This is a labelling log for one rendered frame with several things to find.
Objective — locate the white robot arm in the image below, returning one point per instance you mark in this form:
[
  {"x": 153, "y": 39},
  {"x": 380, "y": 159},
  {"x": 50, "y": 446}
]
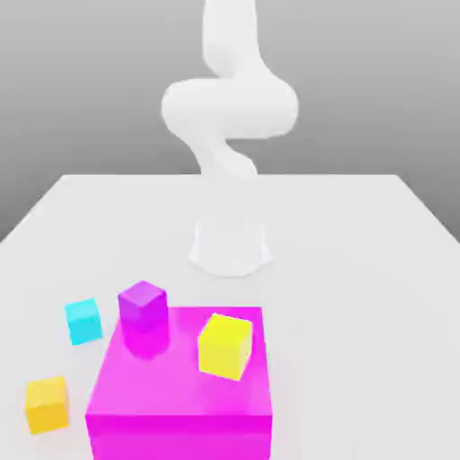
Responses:
[{"x": 230, "y": 107}]

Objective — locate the small purple cube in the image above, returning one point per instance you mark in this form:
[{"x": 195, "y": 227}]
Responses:
[{"x": 143, "y": 305}]

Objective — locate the small yellow cube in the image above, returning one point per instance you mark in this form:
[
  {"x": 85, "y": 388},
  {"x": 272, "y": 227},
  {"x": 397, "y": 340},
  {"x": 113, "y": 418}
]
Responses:
[{"x": 224, "y": 346}]

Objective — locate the small cyan cube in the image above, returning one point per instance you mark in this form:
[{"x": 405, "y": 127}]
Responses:
[{"x": 83, "y": 321}]

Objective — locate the small orange cube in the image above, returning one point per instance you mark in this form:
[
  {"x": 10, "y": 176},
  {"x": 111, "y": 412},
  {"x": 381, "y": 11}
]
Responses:
[{"x": 46, "y": 404}]

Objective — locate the large magenta box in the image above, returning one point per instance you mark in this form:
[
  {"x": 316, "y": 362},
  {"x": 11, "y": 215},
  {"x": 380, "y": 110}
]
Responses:
[{"x": 179, "y": 395}]

